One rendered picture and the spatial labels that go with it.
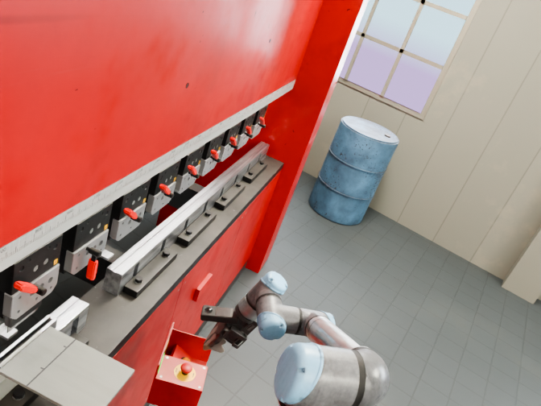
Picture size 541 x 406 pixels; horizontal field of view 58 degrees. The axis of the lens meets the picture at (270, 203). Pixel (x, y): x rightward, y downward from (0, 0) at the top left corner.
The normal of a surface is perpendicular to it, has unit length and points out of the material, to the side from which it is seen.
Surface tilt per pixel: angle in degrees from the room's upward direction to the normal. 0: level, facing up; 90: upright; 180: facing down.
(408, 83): 90
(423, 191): 90
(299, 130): 90
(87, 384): 0
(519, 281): 90
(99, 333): 0
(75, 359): 0
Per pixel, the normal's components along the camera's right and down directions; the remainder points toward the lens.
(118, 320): 0.31, -0.84
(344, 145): -0.69, 0.12
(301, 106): -0.29, 0.37
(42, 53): 0.91, 0.40
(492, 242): -0.49, 0.26
